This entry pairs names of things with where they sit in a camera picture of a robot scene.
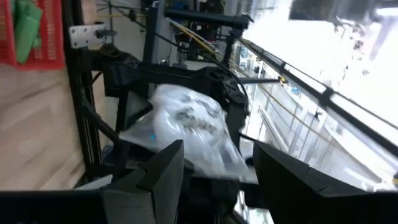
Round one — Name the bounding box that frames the clear bag of cotton balls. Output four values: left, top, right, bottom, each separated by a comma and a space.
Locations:
119, 83, 253, 183

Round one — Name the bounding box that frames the yellow cable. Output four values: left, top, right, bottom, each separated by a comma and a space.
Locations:
169, 19, 285, 85

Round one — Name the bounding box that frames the red plastic basket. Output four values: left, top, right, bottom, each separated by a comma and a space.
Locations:
0, 0, 66, 72

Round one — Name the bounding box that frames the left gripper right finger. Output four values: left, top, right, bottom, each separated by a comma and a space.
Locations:
252, 141, 398, 224

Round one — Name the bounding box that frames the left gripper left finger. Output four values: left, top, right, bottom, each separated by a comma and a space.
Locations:
0, 139, 185, 224

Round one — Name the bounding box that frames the black aluminium rig frame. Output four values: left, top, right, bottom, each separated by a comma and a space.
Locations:
60, 0, 398, 181

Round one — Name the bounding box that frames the silver metal bracket plate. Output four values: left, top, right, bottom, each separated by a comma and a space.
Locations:
68, 24, 108, 49

